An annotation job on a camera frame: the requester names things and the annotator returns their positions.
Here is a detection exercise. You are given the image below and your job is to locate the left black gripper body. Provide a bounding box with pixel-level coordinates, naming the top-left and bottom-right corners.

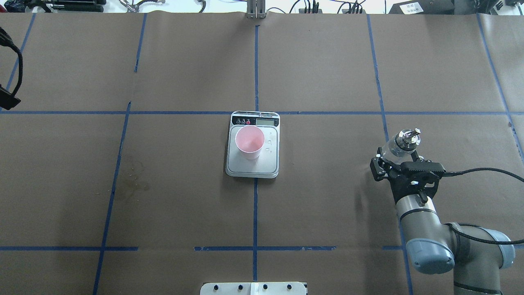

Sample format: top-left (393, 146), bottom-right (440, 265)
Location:
top-left (0, 86), bottom-right (21, 110)

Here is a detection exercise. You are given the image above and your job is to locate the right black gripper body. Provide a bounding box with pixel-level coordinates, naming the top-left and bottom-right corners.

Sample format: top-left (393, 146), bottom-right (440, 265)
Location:
top-left (370, 158), bottom-right (446, 204)

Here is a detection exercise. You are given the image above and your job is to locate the clear glass sauce bottle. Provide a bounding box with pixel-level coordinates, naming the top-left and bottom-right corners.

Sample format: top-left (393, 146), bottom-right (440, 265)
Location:
top-left (382, 128), bottom-right (422, 164)

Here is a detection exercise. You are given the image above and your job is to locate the pink plastic cup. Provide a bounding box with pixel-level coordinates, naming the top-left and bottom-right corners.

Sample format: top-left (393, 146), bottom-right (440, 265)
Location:
top-left (235, 125), bottom-right (264, 160)

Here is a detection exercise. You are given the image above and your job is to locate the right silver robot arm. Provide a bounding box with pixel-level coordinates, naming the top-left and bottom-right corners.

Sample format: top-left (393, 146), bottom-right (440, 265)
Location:
top-left (370, 147), bottom-right (523, 295)

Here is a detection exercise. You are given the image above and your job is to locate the silver digital kitchen scale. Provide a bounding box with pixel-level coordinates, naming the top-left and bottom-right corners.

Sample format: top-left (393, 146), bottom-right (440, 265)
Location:
top-left (225, 111), bottom-right (280, 179)

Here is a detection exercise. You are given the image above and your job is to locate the black folded tripod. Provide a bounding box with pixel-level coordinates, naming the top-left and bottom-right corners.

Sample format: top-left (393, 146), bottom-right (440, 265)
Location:
top-left (22, 0), bottom-right (107, 13)

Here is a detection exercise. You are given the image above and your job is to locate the black box with label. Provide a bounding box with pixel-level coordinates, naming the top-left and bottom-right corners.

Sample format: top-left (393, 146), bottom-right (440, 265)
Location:
top-left (387, 0), bottom-right (455, 15)

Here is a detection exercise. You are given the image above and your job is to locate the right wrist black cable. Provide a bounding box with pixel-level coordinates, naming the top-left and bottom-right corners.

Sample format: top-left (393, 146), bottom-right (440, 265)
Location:
top-left (442, 167), bottom-right (524, 246)

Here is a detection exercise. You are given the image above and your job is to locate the aluminium frame post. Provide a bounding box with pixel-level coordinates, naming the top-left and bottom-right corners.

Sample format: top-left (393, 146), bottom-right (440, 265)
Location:
top-left (246, 0), bottom-right (267, 19)

